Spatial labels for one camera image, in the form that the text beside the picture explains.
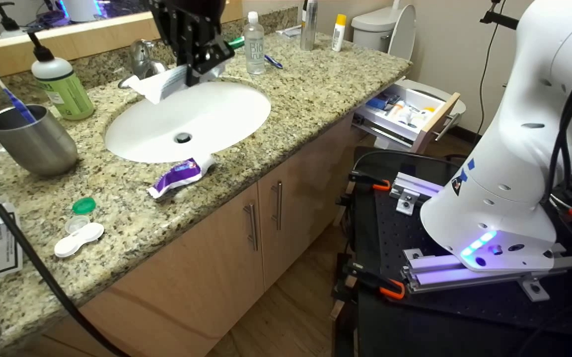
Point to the white contact lens case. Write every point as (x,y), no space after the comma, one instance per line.
(78,241)

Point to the purple toothpaste tube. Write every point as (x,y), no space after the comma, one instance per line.
(178,178)

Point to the white oval sink basin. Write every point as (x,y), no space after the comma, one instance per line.
(200,122)

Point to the chrome faucet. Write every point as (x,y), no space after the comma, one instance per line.
(142,59)

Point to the stainless steel cup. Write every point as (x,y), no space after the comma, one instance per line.
(35,146)

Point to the green round cap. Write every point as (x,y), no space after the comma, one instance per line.
(84,206)

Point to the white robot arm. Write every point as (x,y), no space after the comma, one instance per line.
(505,186)

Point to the white and blue toothbrush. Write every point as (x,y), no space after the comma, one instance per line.
(5,91)

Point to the orange black clamp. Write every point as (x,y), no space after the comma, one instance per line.
(372,182)
(382,285)

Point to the yellow capped white bottle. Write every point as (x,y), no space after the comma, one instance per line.
(339,33)

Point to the green tube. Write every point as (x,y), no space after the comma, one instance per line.
(237,43)

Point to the wooden framed mirror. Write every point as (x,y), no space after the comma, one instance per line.
(100,31)

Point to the clear plastic bottle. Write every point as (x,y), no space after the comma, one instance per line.
(255,47)

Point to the black robot cart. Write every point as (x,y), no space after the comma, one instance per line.
(432,325)

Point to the wooden cabinet door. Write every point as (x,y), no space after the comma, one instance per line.
(188,279)
(313,192)

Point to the silver slim bottle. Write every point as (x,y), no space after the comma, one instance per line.
(309,27)

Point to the white toilet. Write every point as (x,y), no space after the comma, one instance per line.
(382,27)

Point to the aluminium mounting rail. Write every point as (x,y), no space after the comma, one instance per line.
(458,275)
(416,190)

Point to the green soap pump bottle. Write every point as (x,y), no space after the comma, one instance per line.
(68,93)

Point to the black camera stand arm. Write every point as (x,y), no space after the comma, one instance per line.
(501,19)

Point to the open white drawer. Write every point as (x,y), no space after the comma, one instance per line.
(402,113)

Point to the blue pen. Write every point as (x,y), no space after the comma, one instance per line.
(273,61)

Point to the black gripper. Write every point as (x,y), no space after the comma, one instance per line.
(190,13)

